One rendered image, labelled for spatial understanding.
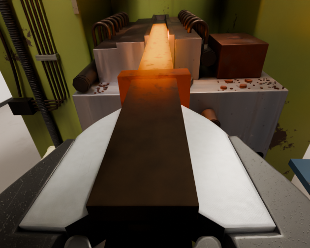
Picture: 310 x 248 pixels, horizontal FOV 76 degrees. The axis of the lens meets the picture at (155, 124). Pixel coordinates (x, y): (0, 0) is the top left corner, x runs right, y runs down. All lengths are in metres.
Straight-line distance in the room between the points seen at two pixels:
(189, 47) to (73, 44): 0.31
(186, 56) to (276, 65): 0.29
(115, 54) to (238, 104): 0.24
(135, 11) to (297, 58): 0.57
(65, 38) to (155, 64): 0.43
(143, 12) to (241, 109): 0.59
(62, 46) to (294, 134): 0.72
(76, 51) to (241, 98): 0.41
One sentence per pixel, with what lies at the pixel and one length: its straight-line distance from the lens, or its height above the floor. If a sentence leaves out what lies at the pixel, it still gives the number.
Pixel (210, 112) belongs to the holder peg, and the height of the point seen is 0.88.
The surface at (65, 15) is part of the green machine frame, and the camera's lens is 0.57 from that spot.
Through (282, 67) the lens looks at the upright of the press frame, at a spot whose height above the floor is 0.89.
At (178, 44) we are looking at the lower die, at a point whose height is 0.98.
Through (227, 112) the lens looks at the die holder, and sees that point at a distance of 0.39.
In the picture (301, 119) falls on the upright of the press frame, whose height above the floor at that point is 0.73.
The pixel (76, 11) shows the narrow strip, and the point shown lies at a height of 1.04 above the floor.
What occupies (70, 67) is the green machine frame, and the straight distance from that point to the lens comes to 0.60.
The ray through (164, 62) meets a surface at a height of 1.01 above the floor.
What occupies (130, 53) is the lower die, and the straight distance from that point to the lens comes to 0.40.
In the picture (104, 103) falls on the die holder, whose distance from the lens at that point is 0.38.
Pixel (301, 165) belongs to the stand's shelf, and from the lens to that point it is 0.65.
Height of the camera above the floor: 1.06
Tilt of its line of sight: 33 degrees down
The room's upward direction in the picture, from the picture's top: 3 degrees counter-clockwise
